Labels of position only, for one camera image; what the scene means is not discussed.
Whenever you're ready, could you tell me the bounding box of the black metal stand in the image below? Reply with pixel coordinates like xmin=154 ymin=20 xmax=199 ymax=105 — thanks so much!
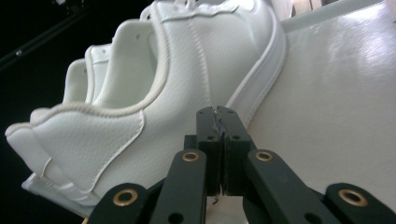
xmin=0 ymin=8 xmax=92 ymax=73

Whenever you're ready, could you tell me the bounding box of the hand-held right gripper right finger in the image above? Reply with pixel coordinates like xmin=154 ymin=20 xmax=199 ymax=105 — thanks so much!
xmin=216 ymin=105 xmax=344 ymax=224

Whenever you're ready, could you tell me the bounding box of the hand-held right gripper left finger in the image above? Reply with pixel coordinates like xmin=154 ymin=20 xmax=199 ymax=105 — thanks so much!
xmin=150 ymin=106 xmax=224 ymax=224

